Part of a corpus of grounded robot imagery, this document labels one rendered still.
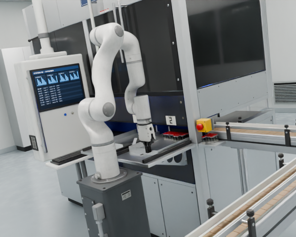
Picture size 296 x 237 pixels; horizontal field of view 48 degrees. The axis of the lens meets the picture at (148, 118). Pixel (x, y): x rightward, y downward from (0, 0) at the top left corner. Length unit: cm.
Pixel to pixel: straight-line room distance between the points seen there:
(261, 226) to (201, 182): 114
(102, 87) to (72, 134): 107
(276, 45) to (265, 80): 409
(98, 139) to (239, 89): 116
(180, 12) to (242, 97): 81
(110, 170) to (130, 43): 67
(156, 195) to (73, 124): 84
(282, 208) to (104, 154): 90
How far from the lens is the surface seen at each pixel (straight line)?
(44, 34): 265
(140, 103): 184
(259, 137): 193
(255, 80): 261
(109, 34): 167
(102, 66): 168
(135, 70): 182
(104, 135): 167
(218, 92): 222
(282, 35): 675
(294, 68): 670
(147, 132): 187
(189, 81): 199
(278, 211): 113
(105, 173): 172
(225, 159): 232
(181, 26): 199
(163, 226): 260
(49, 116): 257
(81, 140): 270
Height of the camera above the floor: 144
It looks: 10 degrees down
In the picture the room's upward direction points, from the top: 9 degrees counter-clockwise
